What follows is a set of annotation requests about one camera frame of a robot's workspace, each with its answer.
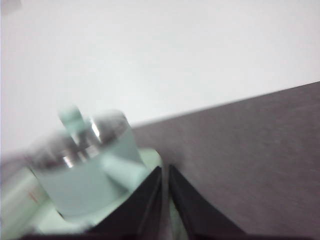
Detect mint green pot with handle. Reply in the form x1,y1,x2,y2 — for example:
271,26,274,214
27,109,150,218

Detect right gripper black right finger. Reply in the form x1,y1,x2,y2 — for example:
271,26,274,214
168,164,251,240

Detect glass lid with green knob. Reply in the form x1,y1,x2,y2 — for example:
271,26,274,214
24,104,132,168

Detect mint green appliance base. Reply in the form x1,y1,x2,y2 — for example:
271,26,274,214
29,147,193,240

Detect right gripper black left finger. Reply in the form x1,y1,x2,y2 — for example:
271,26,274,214
87,166,164,240

